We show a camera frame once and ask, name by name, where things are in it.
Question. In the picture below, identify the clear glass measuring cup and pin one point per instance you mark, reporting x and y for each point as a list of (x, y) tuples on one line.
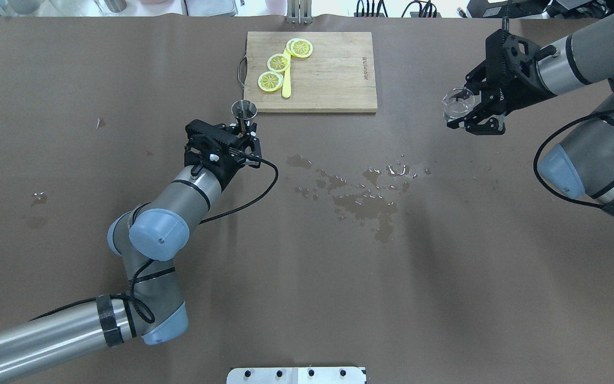
[(458, 103)]

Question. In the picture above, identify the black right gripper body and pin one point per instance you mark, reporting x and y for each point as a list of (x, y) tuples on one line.
[(516, 92)]

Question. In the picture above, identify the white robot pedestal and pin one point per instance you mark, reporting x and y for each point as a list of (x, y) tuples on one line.
[(306, 374)]

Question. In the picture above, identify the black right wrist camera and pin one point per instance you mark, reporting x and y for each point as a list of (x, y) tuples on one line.
[(514, 55)]

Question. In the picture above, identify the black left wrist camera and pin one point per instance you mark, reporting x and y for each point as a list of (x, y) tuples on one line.
[(196, 131)]

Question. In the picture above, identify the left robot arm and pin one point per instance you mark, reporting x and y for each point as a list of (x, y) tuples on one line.
[(78, 276)]

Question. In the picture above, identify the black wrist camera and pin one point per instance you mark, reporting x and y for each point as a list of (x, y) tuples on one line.
[(514, 55), (196, 131)]

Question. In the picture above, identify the yellow plastic knife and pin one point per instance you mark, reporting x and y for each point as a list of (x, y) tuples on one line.
[(286, 90)]

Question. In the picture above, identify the middle lemon slice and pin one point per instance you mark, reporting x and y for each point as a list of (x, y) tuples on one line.
[(279, 62)]

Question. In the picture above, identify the aluminium frame post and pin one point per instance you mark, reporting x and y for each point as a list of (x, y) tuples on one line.
[(299, 12)]

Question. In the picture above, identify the steel double jigger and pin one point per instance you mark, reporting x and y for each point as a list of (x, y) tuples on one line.
[(244, 111)]

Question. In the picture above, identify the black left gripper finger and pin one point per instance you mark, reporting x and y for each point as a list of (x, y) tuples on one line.
[(230, 131), (253, 147)]

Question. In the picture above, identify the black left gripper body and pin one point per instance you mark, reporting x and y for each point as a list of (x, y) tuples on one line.
[(231, 166)]

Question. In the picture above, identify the far lemon slice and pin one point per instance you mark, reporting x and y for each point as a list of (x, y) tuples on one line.
[(299, 48)]

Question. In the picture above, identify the bamboo cutting board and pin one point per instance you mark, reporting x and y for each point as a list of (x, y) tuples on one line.
[(338, 77)]

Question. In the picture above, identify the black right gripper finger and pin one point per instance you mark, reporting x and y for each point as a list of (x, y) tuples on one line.
[(480, 121), (480, 81)]

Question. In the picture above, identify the lemon slice near handle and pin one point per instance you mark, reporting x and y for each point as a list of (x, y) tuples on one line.
[(270, 81)]

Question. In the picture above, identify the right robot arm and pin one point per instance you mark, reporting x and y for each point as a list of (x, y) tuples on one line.
[(576, 162)]

